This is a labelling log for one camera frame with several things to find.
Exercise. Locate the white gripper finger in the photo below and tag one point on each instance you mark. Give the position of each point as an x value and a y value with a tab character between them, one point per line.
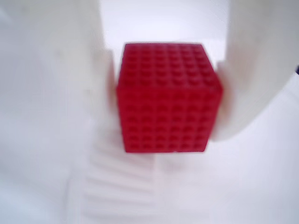
51	70
257	58

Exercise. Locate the red studded cube block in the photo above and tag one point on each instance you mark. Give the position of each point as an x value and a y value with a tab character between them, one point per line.
168	98

